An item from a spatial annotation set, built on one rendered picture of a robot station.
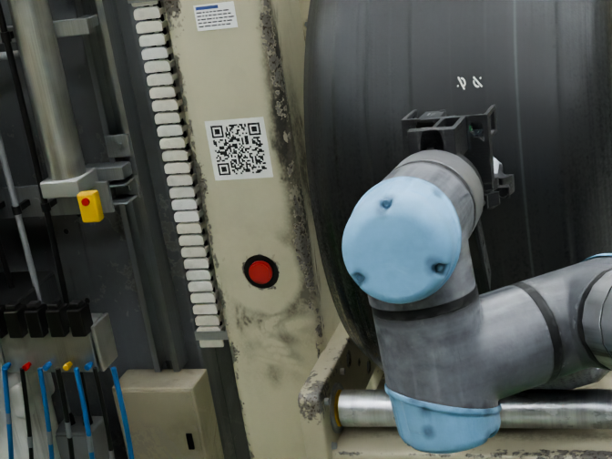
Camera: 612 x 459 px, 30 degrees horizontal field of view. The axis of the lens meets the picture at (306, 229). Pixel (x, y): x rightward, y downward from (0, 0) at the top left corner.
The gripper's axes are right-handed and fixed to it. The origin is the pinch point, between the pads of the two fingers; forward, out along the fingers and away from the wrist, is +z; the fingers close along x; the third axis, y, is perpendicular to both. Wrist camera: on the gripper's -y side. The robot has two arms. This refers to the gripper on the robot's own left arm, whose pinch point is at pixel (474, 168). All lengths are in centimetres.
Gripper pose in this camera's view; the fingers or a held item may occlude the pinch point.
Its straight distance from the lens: 107.7
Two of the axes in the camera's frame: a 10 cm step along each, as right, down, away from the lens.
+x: -9.5, 0.3, 3.0
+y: -1.1, -9.7, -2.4
